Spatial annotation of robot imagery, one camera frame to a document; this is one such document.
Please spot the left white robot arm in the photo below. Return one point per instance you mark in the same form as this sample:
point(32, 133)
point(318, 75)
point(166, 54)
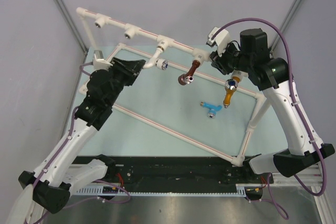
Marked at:
point(53, 184)

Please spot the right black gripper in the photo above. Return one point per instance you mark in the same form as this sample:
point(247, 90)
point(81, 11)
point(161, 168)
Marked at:
point(219, 62)

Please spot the white water faucet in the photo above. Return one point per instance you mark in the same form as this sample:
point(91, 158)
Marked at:
point(156, 61)

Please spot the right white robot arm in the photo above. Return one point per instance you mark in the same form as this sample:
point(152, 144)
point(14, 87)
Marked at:
point(271, 76)

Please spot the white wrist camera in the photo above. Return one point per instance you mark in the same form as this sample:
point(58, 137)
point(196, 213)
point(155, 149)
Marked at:
point(99, 63)
point(220, 41)

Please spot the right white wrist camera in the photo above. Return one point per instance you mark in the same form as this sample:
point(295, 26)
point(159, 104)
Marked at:
point(220, 41)

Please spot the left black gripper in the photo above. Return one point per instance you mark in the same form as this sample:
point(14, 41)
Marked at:
point(129, 68)

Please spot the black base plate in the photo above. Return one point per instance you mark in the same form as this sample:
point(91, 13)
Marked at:
point(183, 175)

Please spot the aluminium extrusion rail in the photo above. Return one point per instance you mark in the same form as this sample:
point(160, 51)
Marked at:
point(312, 178)

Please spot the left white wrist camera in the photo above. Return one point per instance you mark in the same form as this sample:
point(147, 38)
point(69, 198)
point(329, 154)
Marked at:
point(99, 63)

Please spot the white PVC pipe frame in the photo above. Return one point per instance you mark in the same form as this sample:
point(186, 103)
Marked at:
point(165, 42)

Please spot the amber yellow water faucet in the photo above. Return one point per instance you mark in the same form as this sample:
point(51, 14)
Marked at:
point(230, 86)

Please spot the dark red water faucet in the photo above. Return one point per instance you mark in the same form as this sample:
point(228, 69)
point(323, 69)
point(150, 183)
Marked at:
point(187, 77)

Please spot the light green table mat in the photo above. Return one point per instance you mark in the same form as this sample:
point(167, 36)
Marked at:
point(157, 96)

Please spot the blue water faucet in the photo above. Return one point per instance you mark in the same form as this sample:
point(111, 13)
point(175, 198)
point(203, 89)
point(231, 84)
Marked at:
point(212, 109)

